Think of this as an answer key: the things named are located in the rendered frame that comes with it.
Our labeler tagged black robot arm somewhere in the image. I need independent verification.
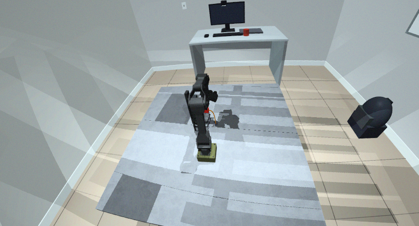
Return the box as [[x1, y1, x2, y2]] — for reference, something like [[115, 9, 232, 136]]
[[188, 74, 218, 156]]

